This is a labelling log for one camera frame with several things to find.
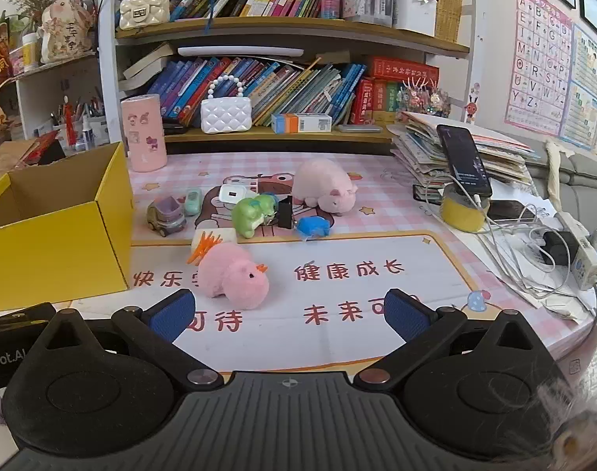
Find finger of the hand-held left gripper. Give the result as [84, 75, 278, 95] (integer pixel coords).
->
[0, 303, 58, 337]

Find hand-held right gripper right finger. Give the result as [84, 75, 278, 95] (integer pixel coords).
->
[352, 287, 545, 389]

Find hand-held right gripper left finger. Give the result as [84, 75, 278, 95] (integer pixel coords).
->
[38, 288, 226, 391]

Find pink plush chick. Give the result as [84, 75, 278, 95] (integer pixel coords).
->
[187, 232, 271, 311]

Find yellow cardboard box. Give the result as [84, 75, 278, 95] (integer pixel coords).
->
[0, 141, 135, 314]

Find purple toy car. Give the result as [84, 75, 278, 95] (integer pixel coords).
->
[146, 196, 187, 235]

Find mint green toy bus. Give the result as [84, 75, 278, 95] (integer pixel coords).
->
[183, 188, 204, 217]

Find blue block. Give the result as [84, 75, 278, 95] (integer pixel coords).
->
[296, 215, 333, 240]

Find green dinosaur toy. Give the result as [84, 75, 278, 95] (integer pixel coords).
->
[231, 194, 280, 240]

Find white charger block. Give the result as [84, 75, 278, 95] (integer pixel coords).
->
[218, 184, 253, 205]

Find black binder clip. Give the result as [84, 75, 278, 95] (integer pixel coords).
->
[277, 195, 294, 230]

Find pink plush pig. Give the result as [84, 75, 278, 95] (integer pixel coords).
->
[291, 158, 358, 217]

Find pink cartoon desk mat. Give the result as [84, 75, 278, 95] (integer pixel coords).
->
[127, 152, 593, 371]

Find yellow tape roll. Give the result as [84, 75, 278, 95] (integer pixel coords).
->
[440, 184, 490, 232]

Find black flat device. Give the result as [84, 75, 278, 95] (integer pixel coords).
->
[487, 200, 537, 221]

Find brown cardboard pieces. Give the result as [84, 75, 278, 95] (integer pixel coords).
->
[0, 130, 64, 182]

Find black smartphone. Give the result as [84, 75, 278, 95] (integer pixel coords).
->
[436, 124, 494, 198]

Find black plug adapter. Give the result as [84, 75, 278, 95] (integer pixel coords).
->
[541, 230, 579, 266]

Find pink cylinder container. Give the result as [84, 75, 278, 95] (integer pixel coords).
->
[120, 94, 168, 173]

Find pile of booklets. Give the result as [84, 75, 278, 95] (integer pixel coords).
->
[387, 110, 542, 192]

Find pen cup with pens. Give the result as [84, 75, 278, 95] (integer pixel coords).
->
[53, 98, 108, 150]

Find white quilted handbag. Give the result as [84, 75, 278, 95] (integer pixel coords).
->
[200, 75, 253, 134]

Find row of red dictionaries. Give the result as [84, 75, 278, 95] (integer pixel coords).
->
[350, 77, 402, 126]

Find colourful figurine ornament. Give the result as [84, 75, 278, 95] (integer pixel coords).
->
[399, 71, 451, 121]

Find orange white medicine box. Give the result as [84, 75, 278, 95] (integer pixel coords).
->
[271, 113, 333, 134]

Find white side shelf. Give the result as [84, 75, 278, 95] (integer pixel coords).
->
[14, 51, 114, 144]

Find grey sofa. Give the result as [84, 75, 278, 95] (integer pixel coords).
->
[529, 147, 597, 207]

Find flat red book box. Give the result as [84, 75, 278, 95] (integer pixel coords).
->
[367, 56, 439, 80]

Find stack of thick paperback books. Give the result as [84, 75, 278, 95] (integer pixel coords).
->
[123, 42, 179, 91]

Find row of colourful picture books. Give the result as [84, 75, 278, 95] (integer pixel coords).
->
[146, 56, 368, 127]

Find pink jar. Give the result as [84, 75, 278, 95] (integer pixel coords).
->
[9, 34, 42, 74]

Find white long board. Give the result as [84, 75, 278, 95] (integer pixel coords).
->
[177, 46, 309, 58]

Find rabbit plush ornament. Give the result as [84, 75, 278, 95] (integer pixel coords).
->
[41, 0, 96, 64]

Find white pen holder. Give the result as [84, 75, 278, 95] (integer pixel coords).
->
[393, 0, 437, 37]

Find cream quilted handbag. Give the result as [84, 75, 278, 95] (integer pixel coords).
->
[118, 0, 171, 31]

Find wooden bookshelf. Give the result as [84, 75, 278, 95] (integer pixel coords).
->
[97, 0, 476, 158]

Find row of yellow books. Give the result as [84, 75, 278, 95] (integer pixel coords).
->
[433, 0, 466, 42]

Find white cables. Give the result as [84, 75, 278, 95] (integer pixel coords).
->
[423, 172, 597, 316]

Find white power strip with cables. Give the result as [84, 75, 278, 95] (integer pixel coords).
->
[475, 191, 597, 325]

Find cartoon wall sticker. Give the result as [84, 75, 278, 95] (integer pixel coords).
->
[465, 83, 481, 126]

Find blue yellow wall poster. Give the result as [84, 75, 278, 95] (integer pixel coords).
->
[563, 24, 597, 160]

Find pink alphabet wall poster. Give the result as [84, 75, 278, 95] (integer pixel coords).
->
[504, 0, 574, 137]

